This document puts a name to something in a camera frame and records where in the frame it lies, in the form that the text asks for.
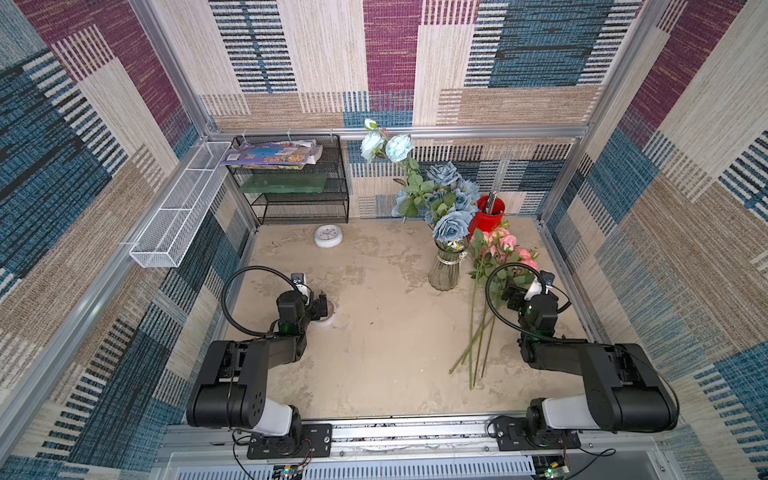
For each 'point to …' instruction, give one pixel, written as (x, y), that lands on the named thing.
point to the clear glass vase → (444, 273)
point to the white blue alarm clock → (328, 236)
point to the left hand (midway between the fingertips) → (307, 293)
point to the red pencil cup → (483, 219)
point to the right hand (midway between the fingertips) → (528, 286)
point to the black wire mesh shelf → (317, 194)
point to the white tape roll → (328, 322)
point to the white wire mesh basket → (165, 240)
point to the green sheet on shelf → (286, 183)
